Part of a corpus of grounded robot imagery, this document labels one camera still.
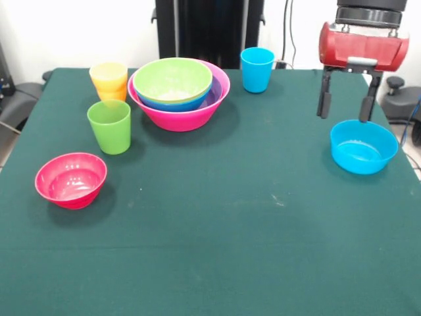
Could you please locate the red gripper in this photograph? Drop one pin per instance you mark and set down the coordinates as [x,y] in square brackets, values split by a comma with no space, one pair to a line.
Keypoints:
[361,49]

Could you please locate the small translucent blue bowl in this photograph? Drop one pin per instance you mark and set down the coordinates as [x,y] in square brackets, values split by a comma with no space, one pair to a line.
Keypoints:
[363,154]

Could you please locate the purple bowl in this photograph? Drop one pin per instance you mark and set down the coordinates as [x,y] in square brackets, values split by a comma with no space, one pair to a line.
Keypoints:
[215,95]

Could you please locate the large blue bowl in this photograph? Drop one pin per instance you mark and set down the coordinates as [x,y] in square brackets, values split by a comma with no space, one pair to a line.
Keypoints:
[184,106]

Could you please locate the large pink bowl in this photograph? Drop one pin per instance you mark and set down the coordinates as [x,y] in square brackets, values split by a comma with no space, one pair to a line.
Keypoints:
[181,121]

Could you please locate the green bowl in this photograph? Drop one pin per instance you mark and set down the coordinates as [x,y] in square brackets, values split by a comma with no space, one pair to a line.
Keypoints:
[172,79]

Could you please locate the blue cup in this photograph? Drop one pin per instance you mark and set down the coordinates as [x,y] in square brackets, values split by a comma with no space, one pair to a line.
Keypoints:
[256,75]

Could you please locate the dark green tablecloth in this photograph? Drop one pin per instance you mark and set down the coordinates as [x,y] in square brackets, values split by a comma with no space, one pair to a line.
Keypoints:
[210,263]

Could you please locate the orange cup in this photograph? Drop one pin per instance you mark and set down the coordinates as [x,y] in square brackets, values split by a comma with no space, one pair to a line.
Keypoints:
[112,96]

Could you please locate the green cup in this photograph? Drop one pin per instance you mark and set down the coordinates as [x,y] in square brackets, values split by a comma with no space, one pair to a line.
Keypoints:
[110,135]

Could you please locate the yellow cup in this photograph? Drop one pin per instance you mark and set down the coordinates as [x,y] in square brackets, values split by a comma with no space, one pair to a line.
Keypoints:
[108,70]

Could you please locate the small pink bowl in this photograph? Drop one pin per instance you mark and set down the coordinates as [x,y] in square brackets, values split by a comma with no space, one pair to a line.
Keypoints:
[70,181]

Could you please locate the grey pedestal foot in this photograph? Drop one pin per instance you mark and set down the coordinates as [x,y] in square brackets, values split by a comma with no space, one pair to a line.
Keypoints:
[399,105]
[19,98]

